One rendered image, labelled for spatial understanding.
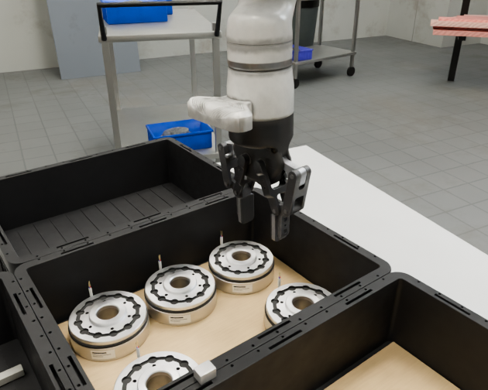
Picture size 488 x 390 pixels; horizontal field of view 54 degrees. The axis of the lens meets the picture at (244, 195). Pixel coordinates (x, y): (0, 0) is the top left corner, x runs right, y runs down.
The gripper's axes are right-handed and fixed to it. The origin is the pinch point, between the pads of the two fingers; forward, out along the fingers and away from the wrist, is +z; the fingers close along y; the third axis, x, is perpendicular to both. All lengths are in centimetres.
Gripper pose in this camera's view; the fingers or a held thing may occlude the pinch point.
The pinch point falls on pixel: (262, 219)
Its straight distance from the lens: 61.0
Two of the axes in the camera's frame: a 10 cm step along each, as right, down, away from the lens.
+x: -7.5, 3.2, -5.8
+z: 0.3, 8.9, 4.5
